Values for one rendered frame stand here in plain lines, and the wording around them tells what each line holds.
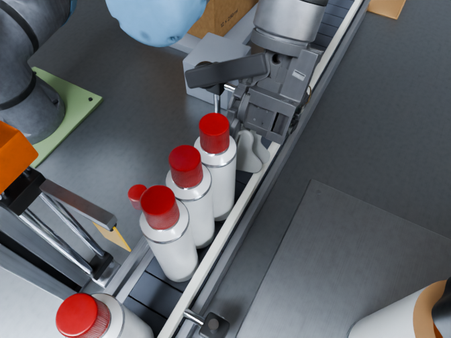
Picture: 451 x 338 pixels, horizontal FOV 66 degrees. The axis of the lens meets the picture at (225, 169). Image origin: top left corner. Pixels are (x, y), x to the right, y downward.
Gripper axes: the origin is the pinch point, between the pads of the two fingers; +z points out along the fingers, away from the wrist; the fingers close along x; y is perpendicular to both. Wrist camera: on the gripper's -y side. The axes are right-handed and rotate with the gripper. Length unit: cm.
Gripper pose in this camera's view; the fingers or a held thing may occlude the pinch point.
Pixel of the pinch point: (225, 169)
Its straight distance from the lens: 51.8
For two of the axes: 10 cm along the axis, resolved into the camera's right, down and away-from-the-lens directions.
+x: 4.1, -3.8, 8.3
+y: 8.8, 4.1, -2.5
